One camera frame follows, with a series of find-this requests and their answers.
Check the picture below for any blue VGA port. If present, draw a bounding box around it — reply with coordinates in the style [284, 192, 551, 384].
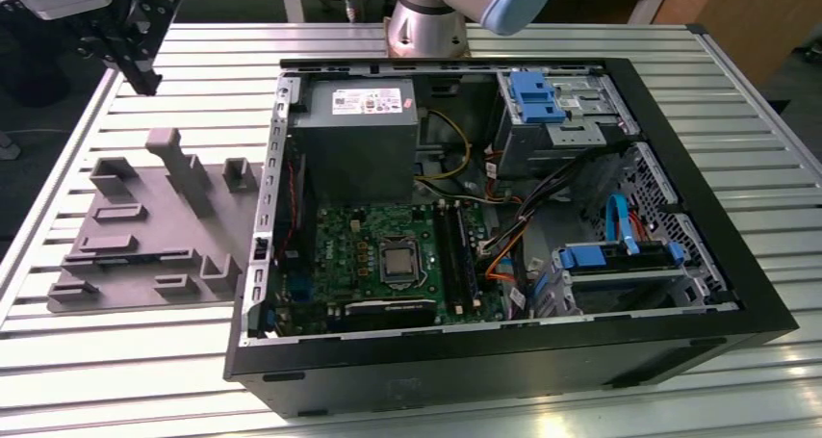
[255, 307, 279, 337]

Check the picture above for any blue flat wire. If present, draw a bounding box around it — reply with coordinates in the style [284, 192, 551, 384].
[603, 193, 642, 256]

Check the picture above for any blue RAM stick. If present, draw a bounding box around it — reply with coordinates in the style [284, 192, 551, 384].
[92, 252, 172, 267]

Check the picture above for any yellow black wire bundle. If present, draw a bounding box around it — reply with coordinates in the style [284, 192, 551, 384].
[414, 109, 515, 206]

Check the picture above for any grey power supply unit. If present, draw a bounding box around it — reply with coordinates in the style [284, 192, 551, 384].
[286, 76, 423, 203]

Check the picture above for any black PC case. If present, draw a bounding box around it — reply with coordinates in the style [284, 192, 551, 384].
[222, 56, 802, 418]

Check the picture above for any metal socket cover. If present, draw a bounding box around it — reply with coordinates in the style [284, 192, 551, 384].
[374, 234, 430, 291]

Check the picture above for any orange wire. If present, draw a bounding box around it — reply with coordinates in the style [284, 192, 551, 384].
[483, 245, 526, 283]

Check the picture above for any blue expansion slot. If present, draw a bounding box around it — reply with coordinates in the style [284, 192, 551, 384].
[290, 274, 316, 305]

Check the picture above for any wooden cabinet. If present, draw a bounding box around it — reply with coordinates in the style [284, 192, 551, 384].
[653, 0, 822, 89]

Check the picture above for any red flat wire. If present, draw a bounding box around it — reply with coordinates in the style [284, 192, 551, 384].
[629, 209, 654, 245]

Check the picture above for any black graphics card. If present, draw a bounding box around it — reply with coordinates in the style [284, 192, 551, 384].
[326, 296, 439, 334]

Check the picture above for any grey parts rack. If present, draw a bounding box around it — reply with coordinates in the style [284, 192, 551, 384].
[46, 127, 266, 314]

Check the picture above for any silver CPU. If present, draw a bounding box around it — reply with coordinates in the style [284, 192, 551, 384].
[383, 248, 419, 276]

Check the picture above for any metal drive cage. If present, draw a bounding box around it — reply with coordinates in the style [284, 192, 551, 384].
[494, 69, 643, 179]

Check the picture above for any metal disk bay cage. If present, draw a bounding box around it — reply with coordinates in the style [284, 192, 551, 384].
[526, 245, 739, 322]

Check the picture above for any green motherboard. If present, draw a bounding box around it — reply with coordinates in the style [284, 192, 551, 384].
[311, 199, 509, 333]

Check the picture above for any black office chair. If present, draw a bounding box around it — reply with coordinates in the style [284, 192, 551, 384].
[0, 18, 74, 108]

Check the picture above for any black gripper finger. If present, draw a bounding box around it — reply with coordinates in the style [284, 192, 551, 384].
[124, 0, 186, 97]
[75, 19, 140, 91]

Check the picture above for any hard disk in blue carrier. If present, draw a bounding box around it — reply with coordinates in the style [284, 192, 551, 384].
[555, 242, 685, 271]

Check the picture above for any black flat cable bundle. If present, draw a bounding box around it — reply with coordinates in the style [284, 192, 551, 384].
[510, 146, 629, 220]

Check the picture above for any blue plastic drive bracket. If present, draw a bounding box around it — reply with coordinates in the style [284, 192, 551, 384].
[506, 70, 570, 124]

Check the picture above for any coloured power wire bundle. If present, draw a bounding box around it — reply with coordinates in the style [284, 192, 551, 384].
[478, 214, 538, 259]

